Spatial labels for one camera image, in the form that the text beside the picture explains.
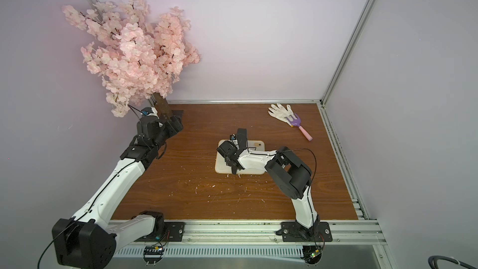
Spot circuit board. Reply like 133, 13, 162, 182
302, 246, 323, 265
143, 245, 166, 266

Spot black cleaver knife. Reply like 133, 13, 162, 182
235, 128, 248, 155

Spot purple pink toy rake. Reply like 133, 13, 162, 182
286, 113, 313, 141

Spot pink cherry blossom tree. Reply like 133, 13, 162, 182
62, 0, 201, 118

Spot white cutting board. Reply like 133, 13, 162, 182
214, 140, 265, 175

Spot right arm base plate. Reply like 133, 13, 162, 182
275, 221, 333, 242

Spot black cable bottom right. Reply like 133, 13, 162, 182
427, 255, 478, 269

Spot left circuit board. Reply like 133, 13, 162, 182
143, 245, 166, 266

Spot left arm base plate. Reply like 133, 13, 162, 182
138, 221, 185, 243

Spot right circuit board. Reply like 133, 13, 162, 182
302, 246, 323, 265

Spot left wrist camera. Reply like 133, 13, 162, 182
141, 107, 159, 118

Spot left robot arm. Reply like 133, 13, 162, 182
51, 110, 184, 269

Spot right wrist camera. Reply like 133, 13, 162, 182
229, 134, 239, 146

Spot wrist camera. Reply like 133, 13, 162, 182
141, 107, 159, 118
229, 134, 239, 146

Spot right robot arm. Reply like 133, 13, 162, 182
217, 140, 320, 235

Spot white work glove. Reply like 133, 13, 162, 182
268, 103, 294, 126

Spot aluminium front rail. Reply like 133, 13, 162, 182
179, 219, 387, 246

